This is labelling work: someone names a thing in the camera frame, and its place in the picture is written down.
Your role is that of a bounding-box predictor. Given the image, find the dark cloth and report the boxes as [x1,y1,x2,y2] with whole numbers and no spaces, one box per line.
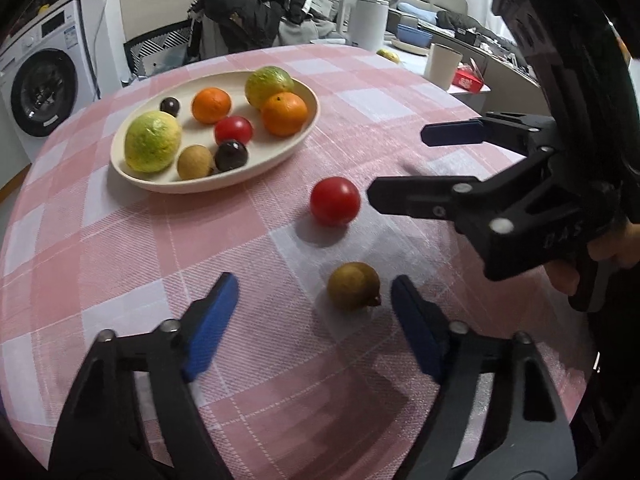
[437,10,501,43]

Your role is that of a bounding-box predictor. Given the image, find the cream oval plate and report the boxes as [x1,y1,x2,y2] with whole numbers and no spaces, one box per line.
[110,71,320,194]

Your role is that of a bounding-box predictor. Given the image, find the large green bumpy citrus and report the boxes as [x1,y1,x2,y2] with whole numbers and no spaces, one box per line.
[124,111,183,174]

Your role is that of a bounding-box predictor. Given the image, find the white electric kettle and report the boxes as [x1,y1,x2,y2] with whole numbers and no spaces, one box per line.
[336,0,391,52]

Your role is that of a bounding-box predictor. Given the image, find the white washing machine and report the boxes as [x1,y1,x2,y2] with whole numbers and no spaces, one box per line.
[0,0,98,138]

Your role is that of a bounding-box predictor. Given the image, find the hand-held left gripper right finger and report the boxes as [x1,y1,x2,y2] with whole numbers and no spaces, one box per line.
[390,275,581,480]

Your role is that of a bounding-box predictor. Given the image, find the light blue pillow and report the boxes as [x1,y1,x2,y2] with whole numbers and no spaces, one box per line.
[397,2,436,18]

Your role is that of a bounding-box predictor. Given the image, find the large red tomato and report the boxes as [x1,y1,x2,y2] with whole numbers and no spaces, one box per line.
[309,176,361,227]

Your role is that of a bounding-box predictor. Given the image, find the red box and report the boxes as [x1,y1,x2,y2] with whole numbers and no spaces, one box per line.
[451,57,486,93]

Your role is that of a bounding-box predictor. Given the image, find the brown kiwi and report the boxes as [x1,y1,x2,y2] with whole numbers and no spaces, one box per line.
[177,144,216,181]

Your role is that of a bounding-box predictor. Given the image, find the black patterned chair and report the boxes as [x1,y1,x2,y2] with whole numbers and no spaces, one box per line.
[124,20,193,81]

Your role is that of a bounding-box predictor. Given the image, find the small red tomato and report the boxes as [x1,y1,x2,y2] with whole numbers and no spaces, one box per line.
[214,115,254,145]

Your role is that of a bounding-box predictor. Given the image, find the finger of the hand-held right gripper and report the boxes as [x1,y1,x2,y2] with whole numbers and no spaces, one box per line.
[420,111,557,159]
[367,151,557,237]

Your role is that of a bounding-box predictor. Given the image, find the yellow round fruit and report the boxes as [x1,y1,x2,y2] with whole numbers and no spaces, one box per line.
[244,66,295,110]

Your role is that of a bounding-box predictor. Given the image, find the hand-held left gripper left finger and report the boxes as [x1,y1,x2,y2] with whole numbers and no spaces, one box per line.
[47,272,240,480]

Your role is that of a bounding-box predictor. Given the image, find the orange mandarin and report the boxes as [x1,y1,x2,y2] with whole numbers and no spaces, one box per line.
[261,92,309,137]
[192,87,233,125]

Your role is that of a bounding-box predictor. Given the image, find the beige flat dish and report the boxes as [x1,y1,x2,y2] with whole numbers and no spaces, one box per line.
[390,37,431,56]

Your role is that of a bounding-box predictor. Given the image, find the black jacket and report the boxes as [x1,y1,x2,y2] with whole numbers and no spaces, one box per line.
[187,0,313,58]

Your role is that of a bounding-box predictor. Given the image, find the dark plum front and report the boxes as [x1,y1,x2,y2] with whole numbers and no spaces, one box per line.
[214,139,249,172]

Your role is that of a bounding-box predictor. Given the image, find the person's right hand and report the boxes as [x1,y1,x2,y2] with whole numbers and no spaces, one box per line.
[545,219,640,296]

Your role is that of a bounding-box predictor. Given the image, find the pink checked tablecloth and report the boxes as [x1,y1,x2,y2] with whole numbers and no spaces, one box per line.
[0,44,596,480]

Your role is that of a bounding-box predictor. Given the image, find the blue bowl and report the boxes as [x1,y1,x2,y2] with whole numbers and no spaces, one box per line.
[396,24,434,47]

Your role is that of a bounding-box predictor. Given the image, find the beige cup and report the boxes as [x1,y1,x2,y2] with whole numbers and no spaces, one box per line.
[424,43,463,92]

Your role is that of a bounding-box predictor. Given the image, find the brown longan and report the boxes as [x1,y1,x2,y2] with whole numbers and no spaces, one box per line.
[327,262,382,312]

